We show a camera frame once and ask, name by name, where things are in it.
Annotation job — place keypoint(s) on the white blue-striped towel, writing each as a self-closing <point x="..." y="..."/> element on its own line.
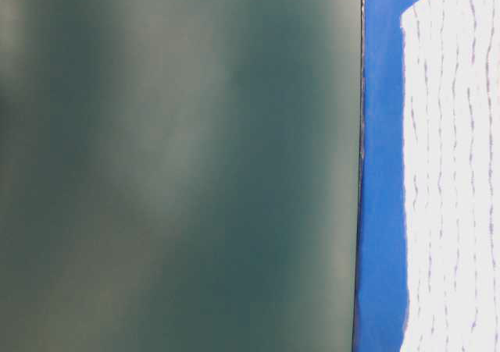
<point x="451" y="174"/>

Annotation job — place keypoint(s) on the blue table cloth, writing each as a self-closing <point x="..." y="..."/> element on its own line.
<point x="381" y="294"/>

